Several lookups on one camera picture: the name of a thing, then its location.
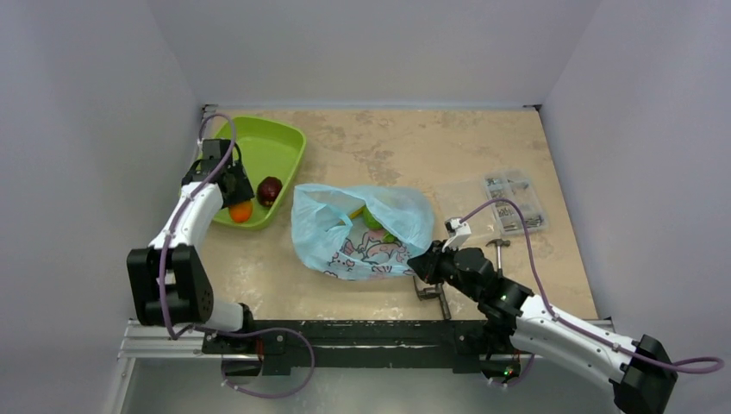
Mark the orange red fake mango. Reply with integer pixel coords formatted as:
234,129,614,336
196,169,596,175
228,200,253,223

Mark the red fake apple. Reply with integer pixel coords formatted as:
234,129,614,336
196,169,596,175
256,176,284,208

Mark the green fake lime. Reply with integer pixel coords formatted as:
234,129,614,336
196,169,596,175
362,207,384,230

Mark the light blue plastic bag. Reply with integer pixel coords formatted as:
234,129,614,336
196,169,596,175
291,184,434,281

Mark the green fake leafy vegetable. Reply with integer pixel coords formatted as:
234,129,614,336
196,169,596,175
382,231,397,243

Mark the yellow fake banana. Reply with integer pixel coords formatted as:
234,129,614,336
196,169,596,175
348,206,366,219

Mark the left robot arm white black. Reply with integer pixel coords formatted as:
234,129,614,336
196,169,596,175
126,139,257,353

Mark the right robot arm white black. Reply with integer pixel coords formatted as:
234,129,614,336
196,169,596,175
407,241,678,413

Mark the lime green plastic tray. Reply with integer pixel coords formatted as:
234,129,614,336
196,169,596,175
178,116,306,233

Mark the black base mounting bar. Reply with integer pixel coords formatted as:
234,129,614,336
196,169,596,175
203,320,531,382

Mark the clear plastic screw box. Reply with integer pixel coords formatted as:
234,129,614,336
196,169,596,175
434,168,551,238

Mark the dark metal clamp bracket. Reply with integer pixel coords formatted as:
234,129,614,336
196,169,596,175
413,276,452,321

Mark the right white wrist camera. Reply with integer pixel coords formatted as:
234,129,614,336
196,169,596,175
442,217,472,252

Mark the small black-handled hammer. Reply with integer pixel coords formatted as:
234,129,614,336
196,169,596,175
486,238,511,272

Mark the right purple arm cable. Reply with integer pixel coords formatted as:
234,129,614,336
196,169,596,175
456,198,725,375

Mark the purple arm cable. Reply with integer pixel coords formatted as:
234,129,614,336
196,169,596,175
456,198,725,375
158,112,238,341

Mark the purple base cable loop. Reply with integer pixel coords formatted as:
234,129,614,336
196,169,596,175
194,325,316,400

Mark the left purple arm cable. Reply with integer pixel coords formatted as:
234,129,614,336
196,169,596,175
158,112,238,341

